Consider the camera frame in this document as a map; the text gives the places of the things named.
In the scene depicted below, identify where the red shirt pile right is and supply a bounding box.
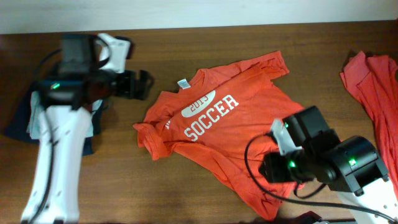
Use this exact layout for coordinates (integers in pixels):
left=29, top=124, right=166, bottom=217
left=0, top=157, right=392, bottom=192
left=340, top=51, right=397, bottom=192

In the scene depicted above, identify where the orange soccer t-shirt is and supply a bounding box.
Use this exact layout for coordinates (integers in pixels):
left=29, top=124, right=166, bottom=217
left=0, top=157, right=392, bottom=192
left=134, top=51, right=302, bottom=220

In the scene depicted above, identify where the navy folded garment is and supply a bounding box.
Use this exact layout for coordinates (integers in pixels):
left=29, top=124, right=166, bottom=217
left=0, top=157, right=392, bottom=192
left=3, top=85, right=104, bottom=156

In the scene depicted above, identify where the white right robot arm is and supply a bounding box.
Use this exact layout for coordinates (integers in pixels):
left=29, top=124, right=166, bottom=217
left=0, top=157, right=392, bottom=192
left=259, top=106, right=397, bottom=223

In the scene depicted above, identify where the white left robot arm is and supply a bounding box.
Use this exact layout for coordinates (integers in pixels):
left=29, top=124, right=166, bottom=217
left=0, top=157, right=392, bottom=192
left=21, top=33, right=154, bottom=223

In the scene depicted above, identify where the light grey folded garment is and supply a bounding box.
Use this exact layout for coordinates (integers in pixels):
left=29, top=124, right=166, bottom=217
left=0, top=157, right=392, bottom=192
left=27, top=91, right=103, bottom=139

